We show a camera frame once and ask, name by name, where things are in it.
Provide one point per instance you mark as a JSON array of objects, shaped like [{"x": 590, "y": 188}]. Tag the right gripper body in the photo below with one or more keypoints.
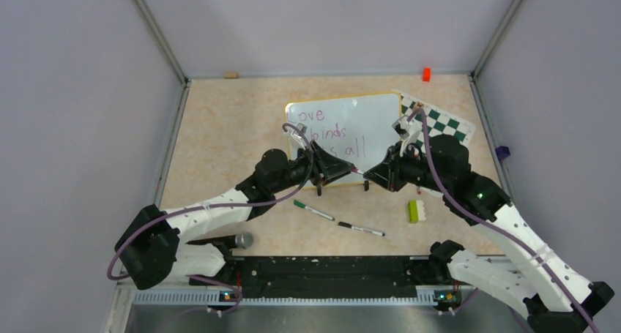
[{"x": 403, "y": 169}]

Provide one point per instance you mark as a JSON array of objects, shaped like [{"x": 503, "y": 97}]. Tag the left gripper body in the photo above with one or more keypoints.
[{"x": 311, "y": 167}]

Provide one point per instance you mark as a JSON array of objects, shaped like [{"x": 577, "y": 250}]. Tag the yellow framed whiteboard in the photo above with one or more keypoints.
[{"x": 358, "y": 129}]

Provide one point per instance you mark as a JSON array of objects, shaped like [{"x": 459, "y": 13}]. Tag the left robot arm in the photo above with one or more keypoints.
[{"x": 159, "y": 244}]

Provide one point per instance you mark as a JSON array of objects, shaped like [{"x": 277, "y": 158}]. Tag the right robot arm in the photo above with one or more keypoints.
[{"x": 542, "y": 289}]

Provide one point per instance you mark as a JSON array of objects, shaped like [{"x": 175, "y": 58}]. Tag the green capped marker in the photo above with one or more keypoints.
[{"x": 302, "y": 205}]

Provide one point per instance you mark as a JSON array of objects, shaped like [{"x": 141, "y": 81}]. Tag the green white toy brick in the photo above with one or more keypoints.
[{"x": 416, "y": 211}]

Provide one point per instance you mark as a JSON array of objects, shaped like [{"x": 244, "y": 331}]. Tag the black capped marker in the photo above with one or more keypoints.
[{"x": 362, "y": 229}]

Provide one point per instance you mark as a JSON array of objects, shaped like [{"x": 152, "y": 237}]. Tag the green white chessboard mat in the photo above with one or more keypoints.
[{"x": 440, "y": 121}]

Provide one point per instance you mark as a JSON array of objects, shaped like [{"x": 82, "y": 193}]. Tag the black grey microphone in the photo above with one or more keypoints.
[{"x": 241, "y": 240}]

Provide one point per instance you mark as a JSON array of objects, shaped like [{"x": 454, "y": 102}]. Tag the orange toy block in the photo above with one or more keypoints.
[{"x": 426, "y": 75}]

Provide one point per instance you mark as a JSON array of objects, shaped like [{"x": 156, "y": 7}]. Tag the purple toy block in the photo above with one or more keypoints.
[{"x": 502, "y": 152}]

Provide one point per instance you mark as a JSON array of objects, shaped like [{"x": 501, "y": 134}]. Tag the small wooden block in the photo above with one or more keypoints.
[{"x": 231, "y": 75}]

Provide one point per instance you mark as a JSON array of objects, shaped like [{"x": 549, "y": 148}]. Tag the whiteboard wire stand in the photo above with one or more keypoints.
[{"x": 364, "y": 184}]

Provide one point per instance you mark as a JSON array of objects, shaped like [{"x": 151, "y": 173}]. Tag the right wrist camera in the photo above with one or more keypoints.
[{"x": 408, "y": 131}]

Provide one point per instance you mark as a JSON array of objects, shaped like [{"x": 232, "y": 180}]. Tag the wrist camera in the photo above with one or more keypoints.
[
  {"x": 408, "y": 131},
  {"x": 295, "y": 134}
]

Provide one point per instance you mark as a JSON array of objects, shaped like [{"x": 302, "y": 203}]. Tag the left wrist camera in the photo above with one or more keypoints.
[{"x": 295, "y": 134}]

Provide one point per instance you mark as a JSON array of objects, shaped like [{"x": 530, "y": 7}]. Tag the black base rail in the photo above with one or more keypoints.
[{"x": 333, "y": 277}]

